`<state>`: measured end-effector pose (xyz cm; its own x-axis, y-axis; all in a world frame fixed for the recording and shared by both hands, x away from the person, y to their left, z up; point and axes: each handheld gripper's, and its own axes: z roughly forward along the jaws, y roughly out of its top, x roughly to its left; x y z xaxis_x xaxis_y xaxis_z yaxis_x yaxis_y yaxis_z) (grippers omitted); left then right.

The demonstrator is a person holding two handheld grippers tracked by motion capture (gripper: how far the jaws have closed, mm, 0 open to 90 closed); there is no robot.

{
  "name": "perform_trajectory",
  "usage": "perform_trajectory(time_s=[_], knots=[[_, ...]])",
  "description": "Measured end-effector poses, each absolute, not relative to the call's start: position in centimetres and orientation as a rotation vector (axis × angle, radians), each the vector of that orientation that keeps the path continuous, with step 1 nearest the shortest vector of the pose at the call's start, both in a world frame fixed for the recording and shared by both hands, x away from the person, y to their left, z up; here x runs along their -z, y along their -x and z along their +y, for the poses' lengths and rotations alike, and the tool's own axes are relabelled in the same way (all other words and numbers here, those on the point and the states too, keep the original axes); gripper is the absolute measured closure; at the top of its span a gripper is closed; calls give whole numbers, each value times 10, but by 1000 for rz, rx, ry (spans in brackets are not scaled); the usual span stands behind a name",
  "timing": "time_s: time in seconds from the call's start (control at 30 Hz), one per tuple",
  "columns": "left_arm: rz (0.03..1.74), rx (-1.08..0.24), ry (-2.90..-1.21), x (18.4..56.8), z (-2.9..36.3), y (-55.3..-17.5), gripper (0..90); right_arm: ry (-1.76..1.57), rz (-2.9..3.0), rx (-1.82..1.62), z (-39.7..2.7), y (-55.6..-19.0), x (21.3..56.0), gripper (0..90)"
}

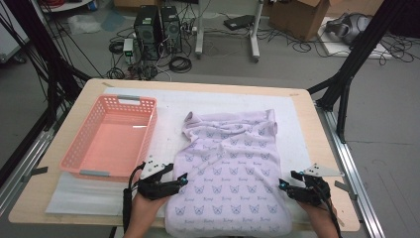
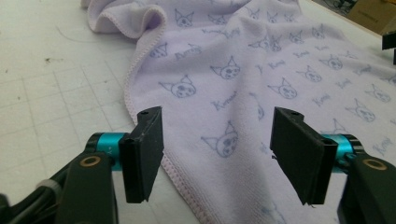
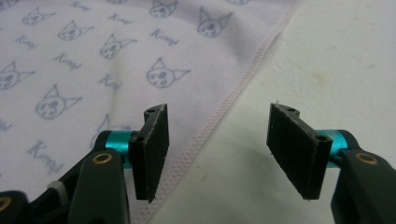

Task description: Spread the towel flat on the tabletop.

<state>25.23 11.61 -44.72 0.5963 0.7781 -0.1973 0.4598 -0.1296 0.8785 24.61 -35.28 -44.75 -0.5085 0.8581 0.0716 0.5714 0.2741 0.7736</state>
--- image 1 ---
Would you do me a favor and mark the white grid mat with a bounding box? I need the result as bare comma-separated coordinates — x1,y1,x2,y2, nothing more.
45,86,313,223

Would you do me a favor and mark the person's right hand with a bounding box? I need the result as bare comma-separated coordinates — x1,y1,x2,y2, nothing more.
297,201,340,234

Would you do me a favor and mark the white floor board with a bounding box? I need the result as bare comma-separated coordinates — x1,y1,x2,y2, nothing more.
318,16,395,61

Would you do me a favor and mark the black frame post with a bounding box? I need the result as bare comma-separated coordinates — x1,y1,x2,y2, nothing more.
0,0,93,187
306,0,409,145

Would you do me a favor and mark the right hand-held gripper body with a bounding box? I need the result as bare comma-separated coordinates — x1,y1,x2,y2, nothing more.
285,163,345,208

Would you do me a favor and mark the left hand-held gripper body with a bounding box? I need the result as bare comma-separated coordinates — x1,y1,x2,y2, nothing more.
137,155,180,201

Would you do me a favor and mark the grey metal bracket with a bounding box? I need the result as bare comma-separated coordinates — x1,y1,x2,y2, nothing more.
23,166,49,182
334,179,359,201

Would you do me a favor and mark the aluminium rail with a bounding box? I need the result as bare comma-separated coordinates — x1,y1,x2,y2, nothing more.
0,108,63,216
315,102,387,238

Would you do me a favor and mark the round white table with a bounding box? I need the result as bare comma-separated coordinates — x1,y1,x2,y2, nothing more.
39,0,95,14

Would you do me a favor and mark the teal paper sheet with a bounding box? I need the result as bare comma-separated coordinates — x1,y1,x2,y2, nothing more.
100,9,128,33

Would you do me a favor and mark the lavender cat-print cloth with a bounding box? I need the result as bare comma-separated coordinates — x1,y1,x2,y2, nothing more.
163,108,294,237

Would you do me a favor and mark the coiled black cable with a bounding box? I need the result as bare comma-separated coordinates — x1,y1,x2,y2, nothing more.
168,56,193,74

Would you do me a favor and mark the person's left hand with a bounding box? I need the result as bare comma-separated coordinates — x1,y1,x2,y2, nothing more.
129,192,170,233

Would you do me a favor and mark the white-legged desk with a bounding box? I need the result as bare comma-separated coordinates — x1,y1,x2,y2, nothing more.
194,0,265,63

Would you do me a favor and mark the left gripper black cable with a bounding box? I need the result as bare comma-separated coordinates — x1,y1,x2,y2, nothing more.
122,161,147,233

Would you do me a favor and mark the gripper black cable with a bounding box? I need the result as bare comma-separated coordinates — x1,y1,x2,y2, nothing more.
315,182,343,238
122,161,147,233

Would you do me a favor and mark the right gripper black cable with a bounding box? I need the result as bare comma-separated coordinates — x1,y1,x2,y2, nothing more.
315,182,343,238

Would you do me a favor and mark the small black cable coil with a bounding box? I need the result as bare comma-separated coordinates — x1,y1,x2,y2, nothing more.
106,66,126,80
108,40,125,56

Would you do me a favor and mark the black flat device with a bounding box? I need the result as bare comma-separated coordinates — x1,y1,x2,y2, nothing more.
223,14,256,32

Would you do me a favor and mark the open cardboard box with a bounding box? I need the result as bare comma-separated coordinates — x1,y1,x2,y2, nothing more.
268,0,331,42

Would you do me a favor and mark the small white device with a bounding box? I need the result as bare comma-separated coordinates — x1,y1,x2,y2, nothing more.
122,38,135,64

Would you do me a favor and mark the clear plastic bag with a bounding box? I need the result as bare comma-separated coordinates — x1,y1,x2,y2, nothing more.
67,13,102,35

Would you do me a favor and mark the black computer tower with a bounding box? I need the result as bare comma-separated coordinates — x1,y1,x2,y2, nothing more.
159,5,183,56
133,4,162,62

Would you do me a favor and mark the pink plastic basket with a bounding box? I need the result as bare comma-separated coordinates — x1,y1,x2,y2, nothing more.
58,93,158,184

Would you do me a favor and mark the large cardboard box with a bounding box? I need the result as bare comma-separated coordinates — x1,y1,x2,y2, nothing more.
325,0,385,17

